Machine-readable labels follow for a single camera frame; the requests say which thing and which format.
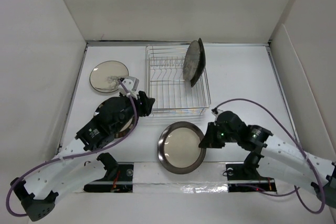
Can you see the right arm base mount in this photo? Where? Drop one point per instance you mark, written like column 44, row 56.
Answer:
column 240, row 181

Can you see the grey deer round plate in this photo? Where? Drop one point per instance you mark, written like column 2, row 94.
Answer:
column 191, row 60

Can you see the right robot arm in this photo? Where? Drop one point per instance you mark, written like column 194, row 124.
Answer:
column 269, row 156

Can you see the dark floral rectangular plate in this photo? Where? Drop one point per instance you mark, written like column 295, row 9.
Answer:
column 200, row 64

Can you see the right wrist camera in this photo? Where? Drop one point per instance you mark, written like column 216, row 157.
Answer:
column 216, row 112

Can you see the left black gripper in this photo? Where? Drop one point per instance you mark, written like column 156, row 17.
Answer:
column 143, row 104

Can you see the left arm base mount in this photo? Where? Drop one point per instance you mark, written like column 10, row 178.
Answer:
column 120, row 182

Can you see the metal rimmed round plate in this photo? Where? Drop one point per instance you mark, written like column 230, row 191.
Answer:
column 178, row 149

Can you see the cream plate checkered rim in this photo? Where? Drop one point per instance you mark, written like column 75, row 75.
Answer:
column 127, row 127

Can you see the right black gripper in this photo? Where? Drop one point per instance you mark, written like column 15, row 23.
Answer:
column 209, row 141

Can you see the wire dish rack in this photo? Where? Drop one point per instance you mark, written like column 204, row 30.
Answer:
column 164, row 81

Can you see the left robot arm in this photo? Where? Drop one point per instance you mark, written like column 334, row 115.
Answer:
column 82, row 160

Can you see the cream plate with tree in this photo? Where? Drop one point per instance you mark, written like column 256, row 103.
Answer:
column 104, row 77

